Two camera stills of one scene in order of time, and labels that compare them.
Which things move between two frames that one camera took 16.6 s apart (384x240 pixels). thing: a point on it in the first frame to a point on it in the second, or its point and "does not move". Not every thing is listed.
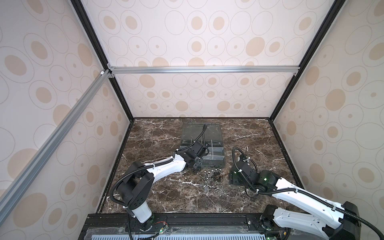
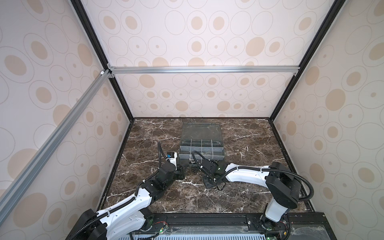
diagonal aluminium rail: [14, 190] does not move
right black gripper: [232, 179] to [206, 185]
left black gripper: [199, 161] to [180, 172]
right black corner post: [335, 5] does not move
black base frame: [210, 220] does not move
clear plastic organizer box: [213, 137] does not move
